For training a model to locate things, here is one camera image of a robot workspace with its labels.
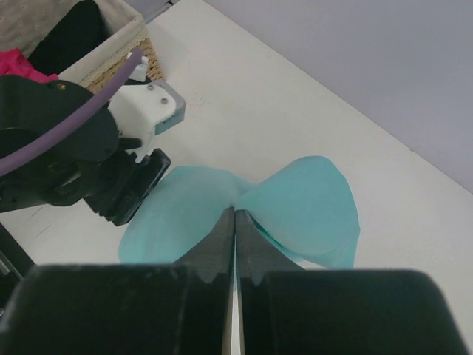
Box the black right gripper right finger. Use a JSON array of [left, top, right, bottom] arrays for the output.
[[235, 211, 468, 354]]

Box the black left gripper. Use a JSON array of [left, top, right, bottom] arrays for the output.
[[1, 75, 171, 226]]

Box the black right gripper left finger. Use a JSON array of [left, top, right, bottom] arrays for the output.
[[1, 208, 235, 354]]

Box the teal t shirt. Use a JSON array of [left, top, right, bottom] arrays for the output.
[[118, 156, 361, 268]]

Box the pink t shirt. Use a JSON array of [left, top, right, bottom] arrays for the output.
[[0, 48, 58, 84]]

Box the black t shirt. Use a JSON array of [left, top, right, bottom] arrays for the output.
[[28, 1, 109, 75]]

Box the wicker laundry basket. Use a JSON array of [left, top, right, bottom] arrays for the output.
[[1, 1, 164, 93]]

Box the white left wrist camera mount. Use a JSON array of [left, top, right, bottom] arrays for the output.
[[109, 56, 186, 163]]

